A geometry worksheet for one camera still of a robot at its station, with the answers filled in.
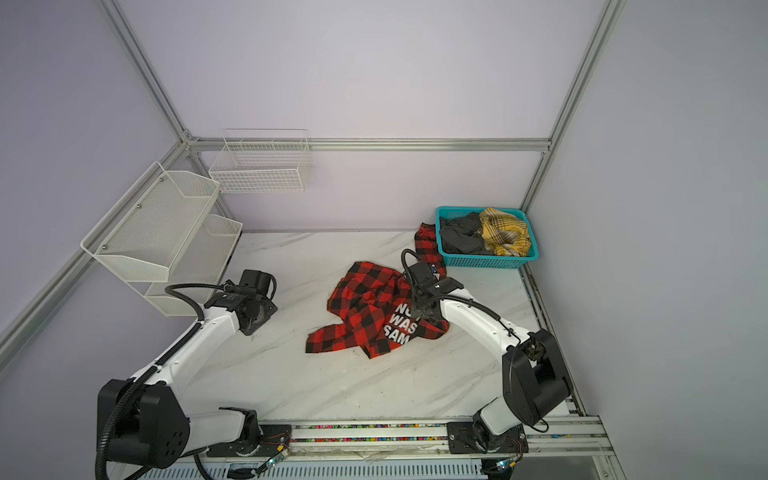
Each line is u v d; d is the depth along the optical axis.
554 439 0.75
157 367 0.44
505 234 1.05
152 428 0.40
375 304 0.94
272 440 0.75
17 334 0.50
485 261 1.04
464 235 1.08
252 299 0.63
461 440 0.73
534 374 0.43
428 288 0.63
